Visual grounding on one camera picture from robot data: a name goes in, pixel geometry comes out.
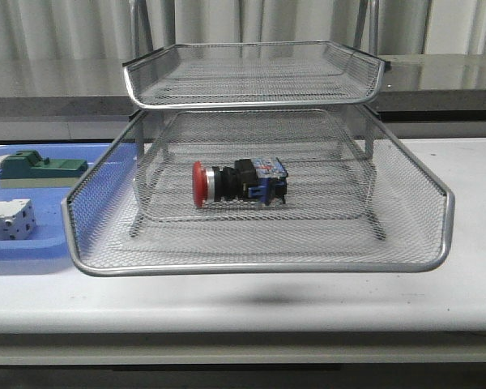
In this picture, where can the red emergency push button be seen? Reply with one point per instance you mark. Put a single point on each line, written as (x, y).
(256, 180)

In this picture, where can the grey metal rack frame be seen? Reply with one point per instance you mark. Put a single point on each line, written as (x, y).
(140, 28)

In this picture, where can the green and beige switch block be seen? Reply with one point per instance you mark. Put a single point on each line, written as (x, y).
(29, 169)

